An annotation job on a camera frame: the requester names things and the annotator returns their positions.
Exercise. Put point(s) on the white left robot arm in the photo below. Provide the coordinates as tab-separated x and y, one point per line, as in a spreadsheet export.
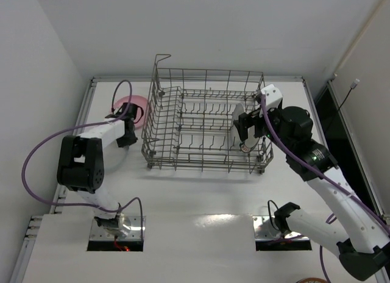
81	166

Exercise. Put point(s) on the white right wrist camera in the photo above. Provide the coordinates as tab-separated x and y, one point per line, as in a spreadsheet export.
273	96

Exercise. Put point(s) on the pink plastic plate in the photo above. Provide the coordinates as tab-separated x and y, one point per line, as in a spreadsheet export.
139	101

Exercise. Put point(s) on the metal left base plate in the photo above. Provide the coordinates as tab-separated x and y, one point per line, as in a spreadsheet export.
131	228

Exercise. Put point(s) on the green rimmed printed plate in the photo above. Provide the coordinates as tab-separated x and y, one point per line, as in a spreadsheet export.
250	144

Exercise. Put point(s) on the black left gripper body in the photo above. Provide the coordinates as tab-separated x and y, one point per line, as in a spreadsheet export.
131	111

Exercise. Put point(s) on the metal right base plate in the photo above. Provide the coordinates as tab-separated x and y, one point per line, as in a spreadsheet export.
264	232

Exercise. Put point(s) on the brown round object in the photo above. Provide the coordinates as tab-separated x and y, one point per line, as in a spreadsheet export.
312	280

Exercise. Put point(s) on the metal base plate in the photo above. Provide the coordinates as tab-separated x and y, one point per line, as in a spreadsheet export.
131	228
264	232

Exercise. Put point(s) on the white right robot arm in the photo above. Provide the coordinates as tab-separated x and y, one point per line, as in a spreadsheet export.
361	243

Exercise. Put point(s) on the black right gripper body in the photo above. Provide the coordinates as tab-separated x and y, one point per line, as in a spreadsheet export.
246	124

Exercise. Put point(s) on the grey wire dish rack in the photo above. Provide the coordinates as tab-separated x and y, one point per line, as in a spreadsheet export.
189	119

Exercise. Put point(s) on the white shallow bowl plate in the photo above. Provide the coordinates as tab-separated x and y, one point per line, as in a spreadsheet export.
114	157

